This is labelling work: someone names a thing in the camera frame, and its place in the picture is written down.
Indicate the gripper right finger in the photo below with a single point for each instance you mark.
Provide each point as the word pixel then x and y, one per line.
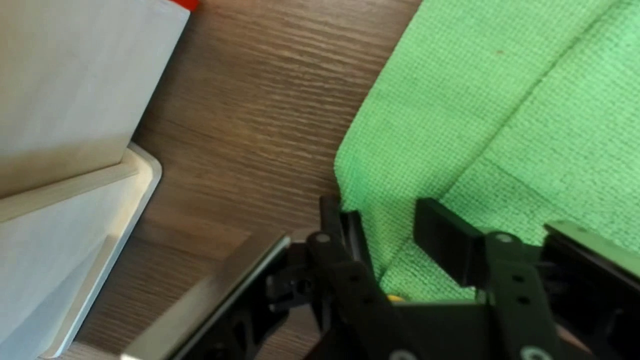
pixel 515 290

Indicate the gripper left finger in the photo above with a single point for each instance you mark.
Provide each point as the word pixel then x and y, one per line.
pixel 350 280

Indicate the green microfibre cloth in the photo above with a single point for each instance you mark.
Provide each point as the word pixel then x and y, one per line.
pixel 500 110

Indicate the white tray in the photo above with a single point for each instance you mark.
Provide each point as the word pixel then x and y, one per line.
pixel 65 240

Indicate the red object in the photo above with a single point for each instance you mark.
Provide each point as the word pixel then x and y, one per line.
pixel 186 4

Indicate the white box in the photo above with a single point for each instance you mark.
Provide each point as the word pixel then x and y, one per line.
pixel 70 75

